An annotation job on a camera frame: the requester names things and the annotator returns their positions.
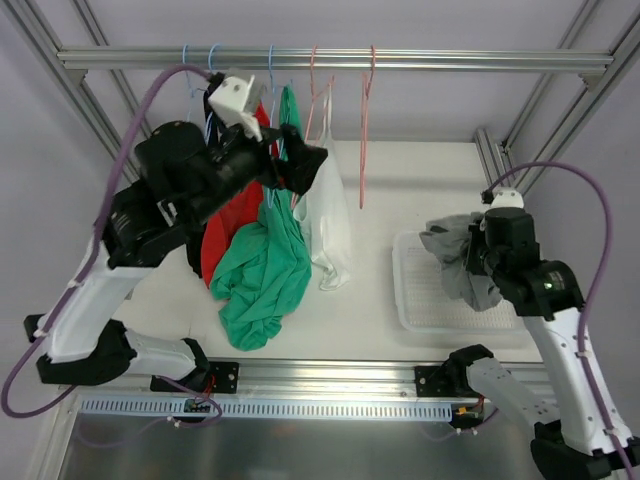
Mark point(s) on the red tank top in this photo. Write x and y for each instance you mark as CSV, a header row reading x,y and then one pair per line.
x,y
240,211

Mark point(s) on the grey tank top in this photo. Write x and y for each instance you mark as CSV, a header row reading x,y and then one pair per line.
x,y
448,239

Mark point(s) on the white plastic basket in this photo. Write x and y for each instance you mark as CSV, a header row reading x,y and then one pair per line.
x,y
424,307

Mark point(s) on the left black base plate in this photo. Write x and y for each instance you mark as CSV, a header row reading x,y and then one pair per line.
x,y
220,378

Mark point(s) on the aluminium hanging rail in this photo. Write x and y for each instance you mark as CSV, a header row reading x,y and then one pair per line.
x,y
289,59

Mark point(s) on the white slotted cable duct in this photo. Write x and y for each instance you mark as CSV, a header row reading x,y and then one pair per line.
x,y
235,407

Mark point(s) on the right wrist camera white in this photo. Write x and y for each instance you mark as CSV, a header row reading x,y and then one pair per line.
x,y
502,197

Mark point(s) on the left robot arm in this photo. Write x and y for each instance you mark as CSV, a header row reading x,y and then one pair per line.
x,y
184,181

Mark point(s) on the front aluminium rail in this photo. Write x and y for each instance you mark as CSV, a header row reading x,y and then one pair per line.
x,y
326,379

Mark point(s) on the green tank top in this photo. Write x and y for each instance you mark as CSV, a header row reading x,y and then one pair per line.
x,y
263,275

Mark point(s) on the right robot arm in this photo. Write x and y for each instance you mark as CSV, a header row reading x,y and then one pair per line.
x,y
581,435

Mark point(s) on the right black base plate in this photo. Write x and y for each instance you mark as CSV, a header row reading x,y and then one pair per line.
x,y
438,381

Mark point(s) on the pink hanger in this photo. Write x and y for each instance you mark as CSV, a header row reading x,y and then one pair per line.
x,y
367,81
318,94

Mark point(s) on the white tank top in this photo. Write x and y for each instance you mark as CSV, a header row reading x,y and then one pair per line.
x,y
322,214

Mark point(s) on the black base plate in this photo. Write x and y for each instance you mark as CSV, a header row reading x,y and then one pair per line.
x,y
438,381
220,378

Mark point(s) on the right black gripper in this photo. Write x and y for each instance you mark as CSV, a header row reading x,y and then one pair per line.
x,y
480,250

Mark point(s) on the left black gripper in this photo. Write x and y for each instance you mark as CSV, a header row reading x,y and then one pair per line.
x,y
273,157

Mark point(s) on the black tank top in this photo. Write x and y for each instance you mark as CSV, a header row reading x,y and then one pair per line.
x,y
195,240

